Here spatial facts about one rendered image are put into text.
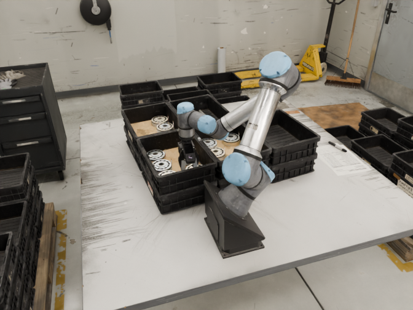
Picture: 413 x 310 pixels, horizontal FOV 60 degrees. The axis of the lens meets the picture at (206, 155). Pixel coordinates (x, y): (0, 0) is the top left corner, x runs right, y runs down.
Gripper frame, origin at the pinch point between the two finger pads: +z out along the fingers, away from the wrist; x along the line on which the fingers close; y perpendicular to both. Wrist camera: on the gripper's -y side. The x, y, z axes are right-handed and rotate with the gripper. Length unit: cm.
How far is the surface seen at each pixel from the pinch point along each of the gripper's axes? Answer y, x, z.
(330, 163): 5, -85, 15
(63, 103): 325, 88, 86
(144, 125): 63, 13, 2
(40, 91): 140, 80, 1
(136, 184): 19.6, 25.0, 15.2
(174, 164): 12.4, 4.7, 2.1
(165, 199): -11.0, 14.7, 4.9
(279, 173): -3.4, -48.3, 8.9
